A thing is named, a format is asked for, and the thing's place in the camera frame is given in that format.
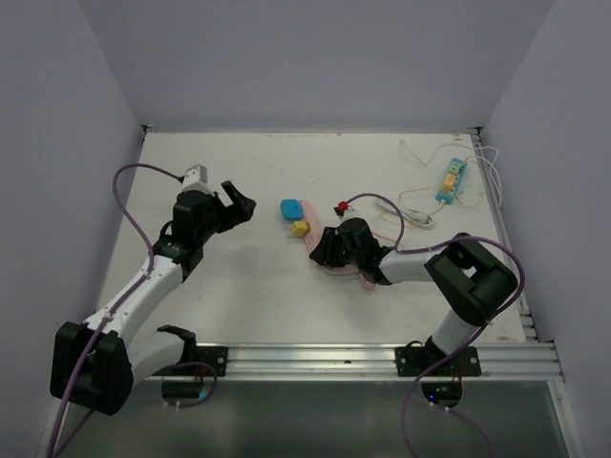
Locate pink power strip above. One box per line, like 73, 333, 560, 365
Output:
300, 200, 392, 289

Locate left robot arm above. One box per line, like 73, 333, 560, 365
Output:
50, 181, 256, 415

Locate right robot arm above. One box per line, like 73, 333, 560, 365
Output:
309, 218, 525, 375

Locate blue plug adapter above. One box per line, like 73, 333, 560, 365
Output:
280, 198, 304, 222

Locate yellow plug adapter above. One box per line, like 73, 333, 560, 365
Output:
289, 220, 310, 239

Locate teal power strip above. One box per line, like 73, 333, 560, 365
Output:
435, 157, 467, 205

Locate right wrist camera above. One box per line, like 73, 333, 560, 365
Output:
333, 201, 360, 223

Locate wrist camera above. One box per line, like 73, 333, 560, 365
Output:
333, 201, 360, 223
181, 164, 210, 194

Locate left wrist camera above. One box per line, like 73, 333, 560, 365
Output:
181, 164, 210, 194

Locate white flat cable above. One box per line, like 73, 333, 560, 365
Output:
375, 195, 433, 228

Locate thin white cable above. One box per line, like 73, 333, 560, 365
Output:
398, 138, 503, 206

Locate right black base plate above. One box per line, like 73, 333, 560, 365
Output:
394, 342, 482, 377

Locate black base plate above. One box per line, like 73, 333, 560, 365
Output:
394, 342, 482, 377
195, 344, 228, 377

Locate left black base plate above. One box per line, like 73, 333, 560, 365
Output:
195, 344, 228, 377

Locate aluminium rail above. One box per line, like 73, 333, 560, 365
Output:
61, 342, 559, 381

